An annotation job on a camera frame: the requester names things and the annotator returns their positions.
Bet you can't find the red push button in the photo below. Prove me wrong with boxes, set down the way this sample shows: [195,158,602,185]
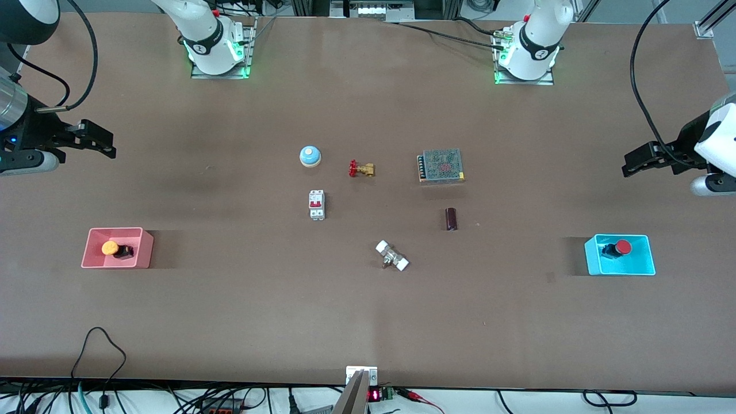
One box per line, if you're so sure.
[601,239,633,260]

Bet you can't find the yellow push button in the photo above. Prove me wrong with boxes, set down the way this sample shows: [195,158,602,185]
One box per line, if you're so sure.
[101,240,135,260]

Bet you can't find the cyan plastic bin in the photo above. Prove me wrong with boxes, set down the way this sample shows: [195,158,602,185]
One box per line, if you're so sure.
[584,233,657,277]

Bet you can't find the pink plastic bin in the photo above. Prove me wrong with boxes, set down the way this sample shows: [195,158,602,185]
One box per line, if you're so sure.
[80,227,155,270]

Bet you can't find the metal mesh power supply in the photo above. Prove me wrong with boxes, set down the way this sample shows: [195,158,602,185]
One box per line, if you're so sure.
[417,148,466,185]

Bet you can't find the silver fitting white caps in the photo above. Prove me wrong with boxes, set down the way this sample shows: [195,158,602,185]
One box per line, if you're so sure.
[375,240,410,273]

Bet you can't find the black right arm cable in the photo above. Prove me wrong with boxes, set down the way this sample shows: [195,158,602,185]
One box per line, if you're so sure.
[6,0,99,113]

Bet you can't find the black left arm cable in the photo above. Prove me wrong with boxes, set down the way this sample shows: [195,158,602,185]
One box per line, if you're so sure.
[630,0,714,171]

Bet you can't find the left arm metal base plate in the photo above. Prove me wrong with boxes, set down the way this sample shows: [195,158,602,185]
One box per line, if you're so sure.
[493,28,555,87]

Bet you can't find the aluminium frame profile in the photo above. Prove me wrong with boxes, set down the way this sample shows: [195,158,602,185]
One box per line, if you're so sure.
[694,0,736,40]

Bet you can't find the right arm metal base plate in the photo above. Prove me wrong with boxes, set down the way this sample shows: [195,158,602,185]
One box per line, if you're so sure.
[190,16,258,80]

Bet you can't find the black looped cable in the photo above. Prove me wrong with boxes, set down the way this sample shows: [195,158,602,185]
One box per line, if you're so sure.
[70,327,128,410]

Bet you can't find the black coiled cable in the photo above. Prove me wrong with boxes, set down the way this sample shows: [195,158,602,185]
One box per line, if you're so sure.
[582,390,638,408]

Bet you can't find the black cable to arm base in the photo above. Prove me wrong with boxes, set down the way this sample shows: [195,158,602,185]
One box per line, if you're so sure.
[396,16,508,51]

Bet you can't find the red clip lead cable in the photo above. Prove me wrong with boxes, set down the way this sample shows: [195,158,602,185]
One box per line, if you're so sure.
[397,389,446,414]

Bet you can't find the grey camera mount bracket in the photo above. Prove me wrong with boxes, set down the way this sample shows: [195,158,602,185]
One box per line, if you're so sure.
[332,366,379,414]

